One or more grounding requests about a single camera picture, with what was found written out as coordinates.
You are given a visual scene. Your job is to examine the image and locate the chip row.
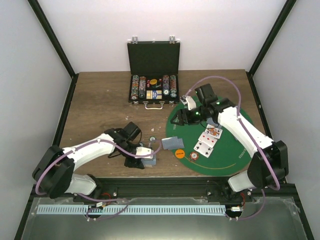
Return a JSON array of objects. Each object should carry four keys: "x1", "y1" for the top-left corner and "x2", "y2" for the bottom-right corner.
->
[
  {"x1": 162, "y1": 75, "x2": 170, "y2": 96},
  {"x1": 169, "y1": 75, "x2": 177, "y2": 98},
  {"x1": 138, "y1": 76, "x2": 147, "y2": 99},
  {"x1": 130, "y1": 75, "x2": 140, "y2": 100}
]

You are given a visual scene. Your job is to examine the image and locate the black poker chip case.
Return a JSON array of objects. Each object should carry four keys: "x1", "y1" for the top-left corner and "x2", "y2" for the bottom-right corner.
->
[{"x1": 127, "y1": 36, "x2": 181, "y2": 110}]

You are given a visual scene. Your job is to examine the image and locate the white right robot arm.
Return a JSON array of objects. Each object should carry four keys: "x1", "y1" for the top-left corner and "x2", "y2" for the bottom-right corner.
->
[{"x1": 170, "y1": 83, "x2": 289, "y2": 202}]

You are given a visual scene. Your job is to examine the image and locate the king face card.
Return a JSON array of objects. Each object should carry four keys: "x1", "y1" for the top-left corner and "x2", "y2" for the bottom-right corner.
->
[{"x1": 205, "y1": 127, "x2": 223, "y2": 139}]

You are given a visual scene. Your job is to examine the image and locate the boxed card decks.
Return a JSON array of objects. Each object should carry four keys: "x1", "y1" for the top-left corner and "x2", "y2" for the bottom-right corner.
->
[{"x1": 146, "y1": 90, "x2": 163, "y2": 100}]

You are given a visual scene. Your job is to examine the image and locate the four of clubs card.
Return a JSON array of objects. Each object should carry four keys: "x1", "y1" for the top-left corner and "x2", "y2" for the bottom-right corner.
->
[{"x1": 193, "y1": 141, "x2": 213, "y2": 158}]

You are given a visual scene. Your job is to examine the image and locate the light blue slotted strip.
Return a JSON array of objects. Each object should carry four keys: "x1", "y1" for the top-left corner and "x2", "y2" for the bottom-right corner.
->
[{"x1": 36, "y1": 204, "x2": 226, "y2": 216}]

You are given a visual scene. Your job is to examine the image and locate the grey playing card deck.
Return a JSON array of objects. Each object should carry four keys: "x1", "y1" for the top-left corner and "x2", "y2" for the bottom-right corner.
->
[{"x1": 141, "y1": 155, "x2": 157, "y2": 168}]

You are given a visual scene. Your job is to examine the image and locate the red poker chip stack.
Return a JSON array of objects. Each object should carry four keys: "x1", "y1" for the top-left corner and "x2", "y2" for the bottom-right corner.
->
[{"x1": 189, "y1": 151, "x2": 199, "y2": 162}]

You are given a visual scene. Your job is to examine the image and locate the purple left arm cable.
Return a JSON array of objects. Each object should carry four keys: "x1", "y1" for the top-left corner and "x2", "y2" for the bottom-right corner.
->
[{"x1": 34, "y1": 139, "x2": 163, "y2": 221}]

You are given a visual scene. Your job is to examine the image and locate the yellow dealer chip in case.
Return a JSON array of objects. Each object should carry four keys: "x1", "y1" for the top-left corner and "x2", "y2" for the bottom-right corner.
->
[{"x1": 150, "y1": 79, "x2": 157, "y2": 85}]

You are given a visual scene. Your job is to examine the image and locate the four of diamonds card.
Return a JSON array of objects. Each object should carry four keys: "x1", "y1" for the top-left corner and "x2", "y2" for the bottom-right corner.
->
[{"x1": 198, "y1": 132, "x2": 218, "y2": 148}]

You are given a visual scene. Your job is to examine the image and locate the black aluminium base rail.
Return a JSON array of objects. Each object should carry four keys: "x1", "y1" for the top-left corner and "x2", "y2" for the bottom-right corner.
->
[{"x1": 72, "y1": 176, "x2": 296, "y2": 203}]

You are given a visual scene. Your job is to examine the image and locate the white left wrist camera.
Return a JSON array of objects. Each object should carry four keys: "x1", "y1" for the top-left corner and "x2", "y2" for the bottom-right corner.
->
[{"x1": 135, "y1": 146, "x2": 154, "y2": 159}]

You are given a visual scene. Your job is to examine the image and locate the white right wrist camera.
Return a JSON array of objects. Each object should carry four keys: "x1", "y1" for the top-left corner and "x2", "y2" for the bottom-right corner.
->
[{"x1": 180, "y1": 95, "x2": 197, "y2": 111}]

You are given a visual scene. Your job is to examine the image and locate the chip row far left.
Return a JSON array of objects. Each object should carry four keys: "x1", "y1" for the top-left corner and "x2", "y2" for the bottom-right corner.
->
[{"x1": 130, "y1": 75, "x2": 140, "y2": 100}]

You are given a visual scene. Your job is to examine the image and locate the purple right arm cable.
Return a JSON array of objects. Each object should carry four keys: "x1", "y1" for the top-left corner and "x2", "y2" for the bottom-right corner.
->
[{"x1": 186, "y1": 75, "x2": 281, "y2": 221}]

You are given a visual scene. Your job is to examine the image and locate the face-down blue community card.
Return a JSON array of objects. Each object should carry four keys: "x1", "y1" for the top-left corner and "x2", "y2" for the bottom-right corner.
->
[{"x1": 206, "y1": 118, "x2": 219, "y2": 127}]

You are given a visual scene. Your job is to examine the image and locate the chip row far right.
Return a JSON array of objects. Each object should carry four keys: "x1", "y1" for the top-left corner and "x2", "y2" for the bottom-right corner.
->
[{"x1": 169, "y1": 75, "x2": 177, "y2": 98}]

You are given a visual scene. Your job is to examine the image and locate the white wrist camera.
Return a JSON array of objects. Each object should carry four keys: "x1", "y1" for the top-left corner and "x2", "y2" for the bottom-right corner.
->
[
  {"x1": 180, "y1": 95, "x2": 197, "y2": 111},
  {"x1": 135, "y1": 146, "x2": 154, "y2": 159}
]

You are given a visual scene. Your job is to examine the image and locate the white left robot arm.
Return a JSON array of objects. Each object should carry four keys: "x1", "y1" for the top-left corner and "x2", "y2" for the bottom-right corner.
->
[{"x1": 32, "y1": 122, "x2": 152, "y2": 202}]

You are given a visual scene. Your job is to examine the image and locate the round green poker mat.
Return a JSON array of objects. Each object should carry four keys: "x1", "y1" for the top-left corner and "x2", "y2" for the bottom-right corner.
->
[{"x1": 165, "y1": 103, "x2": 252, "y2": 177}]

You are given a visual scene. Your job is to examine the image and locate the orange big blind button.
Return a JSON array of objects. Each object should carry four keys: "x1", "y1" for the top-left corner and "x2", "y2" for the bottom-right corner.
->
[{"x1": 174, "y1": 149, "x2": 186, "y2": 159}]

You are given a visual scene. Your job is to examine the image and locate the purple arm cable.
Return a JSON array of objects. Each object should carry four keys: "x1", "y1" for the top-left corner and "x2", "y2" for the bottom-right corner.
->
[
  {"x1": 186, "y1": 75, "x2": 281, "y2": 221},
  {"x1": 34, "y1": 139, "x2": 163, "y2": 221}
]

